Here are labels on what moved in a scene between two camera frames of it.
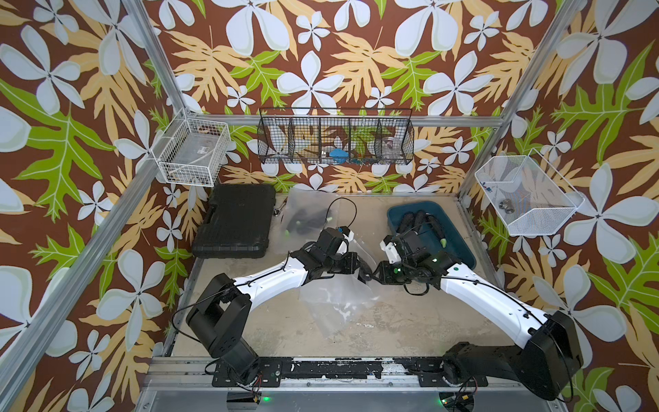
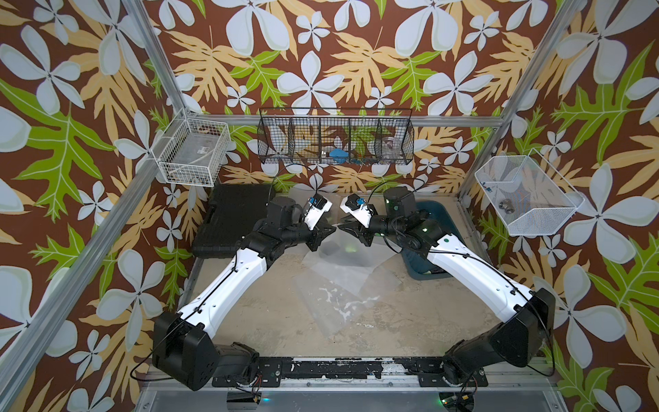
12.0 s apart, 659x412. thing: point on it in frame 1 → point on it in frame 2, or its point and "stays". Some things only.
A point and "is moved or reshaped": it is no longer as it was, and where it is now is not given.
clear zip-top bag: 332,301 is moved or reshaped
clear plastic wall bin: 529,196 stays
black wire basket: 335,136 stays
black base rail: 427,372 stays
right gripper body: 396,272 → 380,226
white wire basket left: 193,148 stays
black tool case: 237,223 stays
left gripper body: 339,263 → 297,233
